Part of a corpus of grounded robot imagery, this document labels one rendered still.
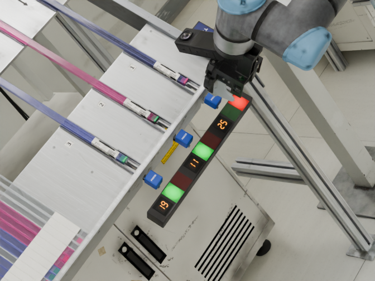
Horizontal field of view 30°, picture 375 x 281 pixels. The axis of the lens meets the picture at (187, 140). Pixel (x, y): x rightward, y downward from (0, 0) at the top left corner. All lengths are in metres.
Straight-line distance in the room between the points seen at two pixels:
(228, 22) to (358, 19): 1.31
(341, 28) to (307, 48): 1.39
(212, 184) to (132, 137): 0.54
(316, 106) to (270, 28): 0.78
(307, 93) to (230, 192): 0.35
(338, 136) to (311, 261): 0.36
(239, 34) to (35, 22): 0.57
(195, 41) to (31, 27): 0.43
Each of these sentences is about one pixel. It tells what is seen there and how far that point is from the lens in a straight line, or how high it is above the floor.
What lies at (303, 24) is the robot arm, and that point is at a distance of 1.13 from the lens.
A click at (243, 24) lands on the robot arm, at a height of 0.91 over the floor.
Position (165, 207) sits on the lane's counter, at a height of 0.65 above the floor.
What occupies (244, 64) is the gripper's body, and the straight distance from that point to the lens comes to 1.27.
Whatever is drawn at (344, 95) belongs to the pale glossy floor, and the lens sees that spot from 2.50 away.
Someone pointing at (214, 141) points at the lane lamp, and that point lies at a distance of 1.44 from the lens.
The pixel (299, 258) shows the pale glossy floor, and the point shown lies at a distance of 2.06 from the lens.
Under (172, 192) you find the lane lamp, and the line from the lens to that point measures 1.40.
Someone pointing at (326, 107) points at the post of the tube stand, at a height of 0.32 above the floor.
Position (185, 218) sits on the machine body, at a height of 0.34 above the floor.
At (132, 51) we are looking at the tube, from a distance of 1.52.
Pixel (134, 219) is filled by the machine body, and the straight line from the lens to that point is 1.78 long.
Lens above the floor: 1.39
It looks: 29 degrees down
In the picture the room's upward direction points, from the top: 40 degrees counter-clockwise
